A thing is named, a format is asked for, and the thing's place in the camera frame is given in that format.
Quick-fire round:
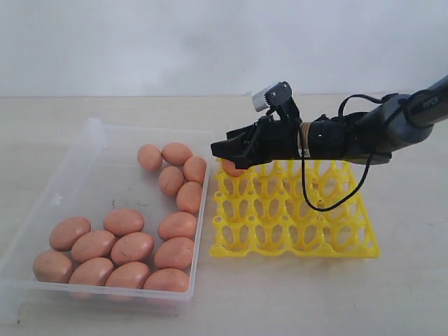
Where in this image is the brown egg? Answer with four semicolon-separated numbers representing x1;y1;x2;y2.
137;144;162;172
154;237;195;270
162;142;193;167
143;268;190;293
176;181;202;214
183;156;207;185
110;232;154;265
71;230;116;263
69;257;114;286
49;216;91;252
105;262;151;289
32;251;74;284

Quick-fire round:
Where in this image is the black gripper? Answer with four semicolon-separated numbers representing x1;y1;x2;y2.
211;103;302;169

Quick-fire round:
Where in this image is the brown egg front left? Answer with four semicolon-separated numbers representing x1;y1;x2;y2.
32;251;74;284

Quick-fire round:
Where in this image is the brown egg front middle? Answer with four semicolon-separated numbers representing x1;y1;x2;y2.
105;262;151;289

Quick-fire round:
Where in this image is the brown egg back right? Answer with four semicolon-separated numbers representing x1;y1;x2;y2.
183;156;207;185

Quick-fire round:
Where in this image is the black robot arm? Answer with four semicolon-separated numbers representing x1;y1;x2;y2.
211;78;447;169

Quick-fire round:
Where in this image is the brown egg front inner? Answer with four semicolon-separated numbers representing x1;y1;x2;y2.
69;257;114;286

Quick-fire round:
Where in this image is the brown egg right side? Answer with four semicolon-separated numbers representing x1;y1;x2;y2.
176;181;202;214

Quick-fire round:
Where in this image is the brown egg right lower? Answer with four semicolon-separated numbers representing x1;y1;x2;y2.
154;237;195;270

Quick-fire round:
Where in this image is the yellow plastic egg tray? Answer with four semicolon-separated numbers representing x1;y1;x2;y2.
210;161;380;258

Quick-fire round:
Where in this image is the brown egg centre left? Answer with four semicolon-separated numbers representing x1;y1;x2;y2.
71;230;116;263

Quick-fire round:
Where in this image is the brown egg back left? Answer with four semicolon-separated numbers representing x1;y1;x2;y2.
137;144;162;172

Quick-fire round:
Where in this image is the brown egg front right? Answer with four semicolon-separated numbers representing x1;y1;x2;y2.
143;268;190;293

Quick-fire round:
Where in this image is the clear plastic bin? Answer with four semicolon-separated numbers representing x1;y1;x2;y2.
1;118;215;325

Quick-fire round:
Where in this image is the brown egg back middle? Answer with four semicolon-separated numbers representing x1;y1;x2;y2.
162;142;193;167

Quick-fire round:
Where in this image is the brown egg packed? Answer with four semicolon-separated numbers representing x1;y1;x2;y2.
157;211;197;241
158;166;185;197
221;160;246;177
103;208;145;237

